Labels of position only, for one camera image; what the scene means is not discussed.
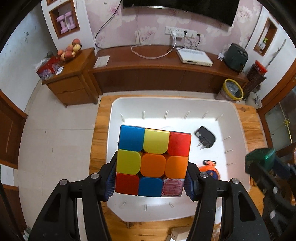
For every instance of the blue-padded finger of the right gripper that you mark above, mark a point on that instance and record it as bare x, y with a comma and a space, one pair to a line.
281, 169
251, 167

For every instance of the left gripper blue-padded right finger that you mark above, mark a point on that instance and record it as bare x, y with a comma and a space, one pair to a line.
192, 180

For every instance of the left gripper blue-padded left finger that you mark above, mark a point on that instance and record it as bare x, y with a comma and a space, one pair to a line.
111, 175

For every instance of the orange blue retractable reel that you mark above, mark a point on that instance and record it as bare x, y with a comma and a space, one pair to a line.
210, 168

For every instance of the multicolour puzzle cube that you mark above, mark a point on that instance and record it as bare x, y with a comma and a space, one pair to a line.
151, 162

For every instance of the black power adapter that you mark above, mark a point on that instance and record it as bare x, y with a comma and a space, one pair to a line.
206, 138

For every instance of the white usb wall charger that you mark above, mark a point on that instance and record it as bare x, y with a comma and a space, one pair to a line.
178, 234

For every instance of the white plastic storage bin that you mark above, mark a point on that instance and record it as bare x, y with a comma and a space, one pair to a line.
184, 115

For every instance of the white small bucket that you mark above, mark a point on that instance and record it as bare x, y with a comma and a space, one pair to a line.
253, 100

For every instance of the yellow rimmed waste bin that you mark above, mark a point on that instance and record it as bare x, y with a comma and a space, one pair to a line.
230, 91

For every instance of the dark cylinder red-lid stand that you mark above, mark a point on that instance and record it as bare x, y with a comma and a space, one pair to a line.
255, 76

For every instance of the dark green air fryer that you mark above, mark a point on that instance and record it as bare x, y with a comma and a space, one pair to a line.
235, 58

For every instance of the small wooden drawer cabinet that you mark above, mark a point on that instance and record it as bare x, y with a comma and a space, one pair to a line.
74, 86

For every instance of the long wooden tv console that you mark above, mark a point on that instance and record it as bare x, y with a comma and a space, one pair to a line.
125, 71

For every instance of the white set-top box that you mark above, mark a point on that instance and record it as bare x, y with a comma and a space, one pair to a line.
195, 57

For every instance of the red tissue box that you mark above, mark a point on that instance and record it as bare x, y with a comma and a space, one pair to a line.
48, 67

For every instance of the basket of peaches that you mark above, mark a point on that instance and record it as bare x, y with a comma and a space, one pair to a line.
71, 50

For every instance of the pink dumbbells pair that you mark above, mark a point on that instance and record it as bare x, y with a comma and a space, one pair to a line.
66, 21

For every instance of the black wall television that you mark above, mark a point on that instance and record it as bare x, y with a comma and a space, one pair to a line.
221, 10

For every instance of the white wall socket strip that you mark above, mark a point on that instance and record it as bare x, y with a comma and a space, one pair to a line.
180, 33

